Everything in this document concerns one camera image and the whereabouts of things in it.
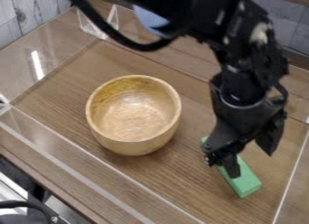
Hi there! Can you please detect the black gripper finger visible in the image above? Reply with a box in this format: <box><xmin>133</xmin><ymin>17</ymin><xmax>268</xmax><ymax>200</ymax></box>
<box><xmin>254</xmin><ymin>113</ymin><xmax>286</xmax><ymax>156</ymax></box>
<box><xmin>222</xmin><ymin>153</ymin><xmax>241</xmax><ymax>179</ymax></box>

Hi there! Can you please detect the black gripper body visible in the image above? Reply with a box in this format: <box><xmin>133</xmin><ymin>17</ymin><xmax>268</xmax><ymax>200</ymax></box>
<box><xmin>202</xmin><ymin>74</ymin><xmax>289</xmax><ymax>166</ymax></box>

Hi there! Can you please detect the green rectangular block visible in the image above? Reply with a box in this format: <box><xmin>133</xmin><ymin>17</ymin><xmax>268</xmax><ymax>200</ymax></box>
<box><xmin>199</xmin><ymin>135</ymin><xmax>264</xmax><ymax>200</ymax></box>

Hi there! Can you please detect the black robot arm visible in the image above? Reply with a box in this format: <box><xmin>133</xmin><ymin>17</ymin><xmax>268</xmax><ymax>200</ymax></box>
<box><xmin>70</xmin><ymin>0</ymin><xmax>289</xmax><ymax>178</ymax></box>

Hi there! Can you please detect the round wooden bowl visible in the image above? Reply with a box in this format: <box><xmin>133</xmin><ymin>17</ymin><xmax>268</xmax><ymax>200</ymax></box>
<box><xmin>86</xmin><ymin>75</ymin><xmax>182</xmax><ymax>156</ymax></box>

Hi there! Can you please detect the black metal table frame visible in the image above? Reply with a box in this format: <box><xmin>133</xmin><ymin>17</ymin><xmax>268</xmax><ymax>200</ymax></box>
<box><xmin>0</xmin><ymin>156</ymin><xmax>92</xmax><ymax>224</ymax></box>

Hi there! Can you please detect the clear acrylic corner bracket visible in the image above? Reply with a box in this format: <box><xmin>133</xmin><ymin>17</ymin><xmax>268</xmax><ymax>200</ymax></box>
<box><xmin>75</xmin><ymin>4</ymin><xmax>119</xmax><ymax>41</ymax></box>

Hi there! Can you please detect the black cable lower left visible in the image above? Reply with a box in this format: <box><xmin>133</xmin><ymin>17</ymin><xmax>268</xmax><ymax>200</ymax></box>
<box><xmin>0</xmin><ymin>199</ymin><xmax>35</xmax><ymax>224</ymax></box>

